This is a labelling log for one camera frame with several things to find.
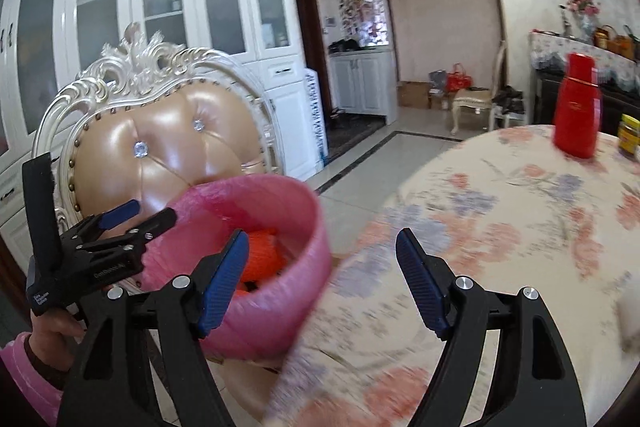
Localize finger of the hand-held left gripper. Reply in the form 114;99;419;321
75;207;179;265
60;199;142;253

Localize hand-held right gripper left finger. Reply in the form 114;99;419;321
56;229;251;427

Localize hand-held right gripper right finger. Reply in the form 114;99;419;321
395;227;587;427

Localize orange foam net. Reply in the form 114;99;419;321
239;229;287;293

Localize pink lined trash bin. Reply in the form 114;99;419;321
142;173;333;363

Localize person's left forearm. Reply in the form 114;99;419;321
0;332;73;425

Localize person's left hand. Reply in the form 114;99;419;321
29;306;88;360

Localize beige leather ornate chair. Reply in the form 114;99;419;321
31;22;287;298

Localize floral tablecloth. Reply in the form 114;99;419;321
265;124;640;427

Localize dark patterned rug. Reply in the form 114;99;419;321
325;114;388;158

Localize large cardboard box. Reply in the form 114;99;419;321
397;80;431;109

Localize white blue printed carton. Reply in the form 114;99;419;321
301;67;331;168

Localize cream wooden side chair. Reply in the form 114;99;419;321
451;41;508;135

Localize black clothing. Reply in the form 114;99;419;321
492;86;526;115

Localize red gift bag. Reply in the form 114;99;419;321
446;63;473;94

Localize white shoe cabinet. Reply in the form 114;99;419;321
327;47;399;125

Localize black piano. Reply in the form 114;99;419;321
532;72;640;138

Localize red thermos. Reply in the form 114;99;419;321
552;53;603;160

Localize dark wooden door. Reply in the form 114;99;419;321
292;0;331;118

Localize black bags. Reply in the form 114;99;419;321
329;39;376;54

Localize yellow lid jar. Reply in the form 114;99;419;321
617;114;640;158

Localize floral lace piano cover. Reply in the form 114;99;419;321
529;31;640;80

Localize white lattice partition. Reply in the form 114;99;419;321
334;0;396;50

